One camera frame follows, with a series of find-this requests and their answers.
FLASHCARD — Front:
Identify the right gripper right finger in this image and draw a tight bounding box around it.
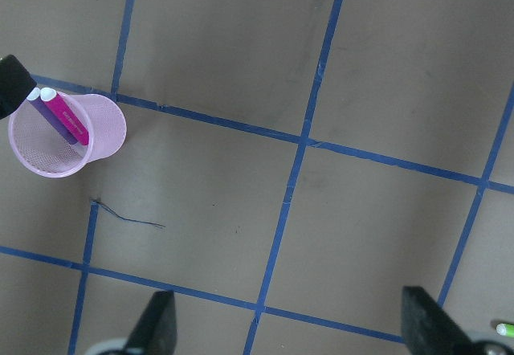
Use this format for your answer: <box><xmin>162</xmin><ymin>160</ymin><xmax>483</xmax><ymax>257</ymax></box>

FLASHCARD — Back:
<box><xmin>401</xmin><ymin>286</ymin><xmax>513</xmax><ymax>355</ymax></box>

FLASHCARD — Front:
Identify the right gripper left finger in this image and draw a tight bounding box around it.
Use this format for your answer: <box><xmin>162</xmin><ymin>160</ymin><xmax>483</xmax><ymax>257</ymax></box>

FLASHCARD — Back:
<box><xmin>90</xmin><ymin>291</ymin><xmax>177</xmax><ymax>354</ymax></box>

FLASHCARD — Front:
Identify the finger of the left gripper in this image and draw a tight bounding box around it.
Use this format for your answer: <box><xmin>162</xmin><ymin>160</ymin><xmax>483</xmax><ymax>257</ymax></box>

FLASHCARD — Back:
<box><xmin>0</xmin><ymin>55</ymin><xmax>36</xmax><ymax>120</ymax></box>

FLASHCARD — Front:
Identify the purple marker pen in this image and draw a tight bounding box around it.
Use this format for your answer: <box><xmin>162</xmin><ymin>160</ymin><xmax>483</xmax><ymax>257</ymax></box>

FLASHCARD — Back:
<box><xmin>27</xmin><ymin>88</ymin><xmax>78</xmax><ymax>145</ymax></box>

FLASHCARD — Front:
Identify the pink marker pen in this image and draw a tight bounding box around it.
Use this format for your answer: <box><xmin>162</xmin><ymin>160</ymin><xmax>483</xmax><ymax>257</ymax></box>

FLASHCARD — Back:
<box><xmin>40</xmin><ymin>88</ymin><xmax>89</xmax><ymax>146</ymax></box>

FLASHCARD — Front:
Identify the pink mesh cup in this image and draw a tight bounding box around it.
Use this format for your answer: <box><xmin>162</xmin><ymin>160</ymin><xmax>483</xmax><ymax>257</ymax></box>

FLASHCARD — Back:
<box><xmin>8</xmin><ymin>92</ymin><xmax>127</xmax><ymax>178</ymax></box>

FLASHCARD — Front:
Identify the green marker pen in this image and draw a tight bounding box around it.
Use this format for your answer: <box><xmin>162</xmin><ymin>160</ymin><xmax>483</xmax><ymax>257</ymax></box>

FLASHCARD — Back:
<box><xmin>496</xmin><ymin>323</ymin><xmax>514</xmax><ymax>339</ymax></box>

